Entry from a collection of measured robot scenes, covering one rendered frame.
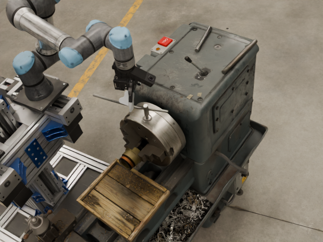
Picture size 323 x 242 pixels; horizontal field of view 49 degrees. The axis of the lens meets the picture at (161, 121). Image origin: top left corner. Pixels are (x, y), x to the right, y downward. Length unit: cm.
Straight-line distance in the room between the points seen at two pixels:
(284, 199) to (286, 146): 48
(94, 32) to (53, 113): 76
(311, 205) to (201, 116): 143
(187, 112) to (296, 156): 155
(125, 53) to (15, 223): 182
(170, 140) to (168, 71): 37
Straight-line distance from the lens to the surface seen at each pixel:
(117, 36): 126
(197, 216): 207
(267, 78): 355
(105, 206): 181
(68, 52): 128
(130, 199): 179
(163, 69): 179
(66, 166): 289
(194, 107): 159
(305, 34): 411
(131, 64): 134
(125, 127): 165
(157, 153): 162
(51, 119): 206
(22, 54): 194
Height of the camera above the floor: 243
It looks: 49 degrees down
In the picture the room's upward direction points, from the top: 12 degrees counter-clockwise
